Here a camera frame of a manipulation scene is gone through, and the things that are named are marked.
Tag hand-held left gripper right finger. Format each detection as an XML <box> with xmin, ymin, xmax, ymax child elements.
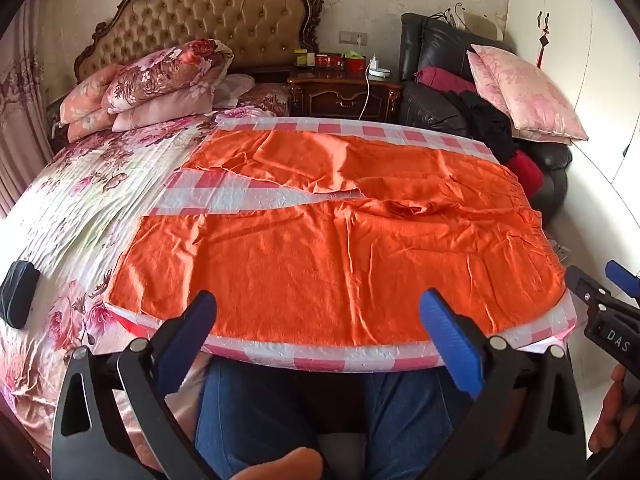
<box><xmin>419</xmin><ymin>288</ymin><xmax>588</xmax><ymax>480</ymax></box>

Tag person's legs in blue jeans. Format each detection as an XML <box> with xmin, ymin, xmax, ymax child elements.
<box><xmin>194</xmin><ymin>357</ymin><xmax>481</xmax><ymax>480</ymax></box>

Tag orange pants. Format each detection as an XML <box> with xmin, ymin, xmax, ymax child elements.
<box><xmin>106</xmin><ymin>129</ymin><xmax>568</xmax><ymax>348</ymax></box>

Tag wire clothes hanger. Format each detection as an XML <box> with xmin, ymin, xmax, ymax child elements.
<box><xmin>429</xmin><ymin>5</ymin><xmax>467</xmax><ymax>27</ymax></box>

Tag white wardrobe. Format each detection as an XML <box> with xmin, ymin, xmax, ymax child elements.
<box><xmin>505</xmin><ymin>0</ymin><xmax>640</xmax><ymax>246</ymax></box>

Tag pink white checked tablecloth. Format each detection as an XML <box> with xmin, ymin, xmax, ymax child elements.
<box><xmin>103</xmin><ymin>116</ymin><xmax>578</xmax><ymax>373</ymax></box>

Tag large pink satin pillow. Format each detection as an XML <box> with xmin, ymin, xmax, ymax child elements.
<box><xmin>466</xmin><ymin>43</ymin><xmax>589</xmax><ymax>143</ymax></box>

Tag carved wooden nightstand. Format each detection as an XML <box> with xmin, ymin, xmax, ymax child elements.
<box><xmin>287</xmin><ymin>67</ymin><xmax>403</xmax><ymax>123</ymax></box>

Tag dark blue pouch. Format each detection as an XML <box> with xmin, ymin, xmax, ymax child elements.
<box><xmin>0</xmin><ymin>260</ymin><xmax>41</xmax><ymax>330</ymax></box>

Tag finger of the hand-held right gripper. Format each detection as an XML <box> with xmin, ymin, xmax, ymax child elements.
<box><xmin>604</xmin><ymin>260</ymin><xmax>640</xmax><ymax>307</ymax></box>
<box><xmin>564</xmin><ymin>265</ymin><xmax>610</xmax><ymax>313</ymax></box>

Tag red cloth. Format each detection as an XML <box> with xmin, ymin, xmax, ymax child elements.
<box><xmin>502</xmin><ymin>150</ymin><xmax>544</xmax><ymax>192</ymax></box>

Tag red tassel ornament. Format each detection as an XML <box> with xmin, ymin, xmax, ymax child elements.
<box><xmin>536</xmin><ymin>10</ymin><xmax>551</xmax><ymax>68</ymax></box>

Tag black leather sofa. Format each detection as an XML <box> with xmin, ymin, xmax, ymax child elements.
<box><xmin>398</xmin><ymin>12</ymin><xmax>573</xmax><ymax>226</ymax></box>

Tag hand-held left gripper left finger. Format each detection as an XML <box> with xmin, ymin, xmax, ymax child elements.
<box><xmin>51</xmin><ymin>290</ymin><xmax>218</xmax><ymax>480</ymax></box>

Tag person's bare foot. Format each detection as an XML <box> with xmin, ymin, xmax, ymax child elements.
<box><xmin>232</xmin><ymin>447</ymin><xmax>326</xmax><ymax>480</ymax></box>

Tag black clothes pile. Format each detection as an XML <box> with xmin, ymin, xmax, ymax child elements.
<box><xmin>445</xmin><ymin>90</ymin><xmax>521</xmax><ymax>161</ymax></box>

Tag floral bedspread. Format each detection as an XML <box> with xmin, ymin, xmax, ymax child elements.
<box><xmin>0</xmin><ymin>114</ymin><xmax>223</xmax><ymax>466</ymax></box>

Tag pink patterned curtain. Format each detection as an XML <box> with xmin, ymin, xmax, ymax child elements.
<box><xmin>0</xmin><ymin>0</ymin><xmax>57</xmax><ymax>221</ymax></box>

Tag person's right hand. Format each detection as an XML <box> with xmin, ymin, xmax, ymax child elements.
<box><xmin>587</xmin><ymin>362</ymin><xmax>630</xmax><ymax>453</ymax></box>

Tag plain light pink pillow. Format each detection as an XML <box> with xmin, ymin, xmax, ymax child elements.
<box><xmin>111</xmin><ymin>91</ymin><xmax>216</xmax><ymax>132</ymax></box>

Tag white patterned pillow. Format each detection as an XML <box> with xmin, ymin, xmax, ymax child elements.
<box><xmin>212</xmin><ymin>73</ymin><xmax>256</xmax><ymax>108</ymax></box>

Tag tufted carved wooden headboard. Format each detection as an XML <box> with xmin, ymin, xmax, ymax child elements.
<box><xmin>74</xmin><ymin>0</ymin><xmax>325</xmax><ymax>83</ymax></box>

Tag dark pink floral pillow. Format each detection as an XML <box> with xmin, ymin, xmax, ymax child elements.
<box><xmin>235</xmin><ymin>83</ymin><xmax>292</xmax><ymax>118</ymax></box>

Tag maroon cushion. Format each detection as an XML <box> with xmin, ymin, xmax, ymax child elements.
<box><xmin>414</xmin><ymin>66</ymin><xmax>478</xmax><ymax>93</ymax></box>

